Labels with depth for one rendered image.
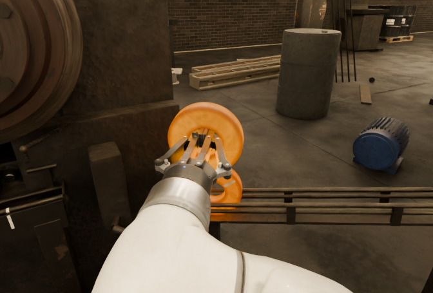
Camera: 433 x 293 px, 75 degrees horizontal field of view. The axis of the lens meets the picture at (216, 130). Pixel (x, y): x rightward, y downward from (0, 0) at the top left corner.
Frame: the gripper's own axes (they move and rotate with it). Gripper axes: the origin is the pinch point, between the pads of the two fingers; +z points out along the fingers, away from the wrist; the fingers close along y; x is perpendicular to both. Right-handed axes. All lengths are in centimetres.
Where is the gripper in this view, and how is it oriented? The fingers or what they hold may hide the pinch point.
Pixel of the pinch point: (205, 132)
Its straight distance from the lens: 57.6
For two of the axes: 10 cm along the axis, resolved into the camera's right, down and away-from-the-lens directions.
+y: 9.9, 0.5, -1.2
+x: -0.1, -8.9, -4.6
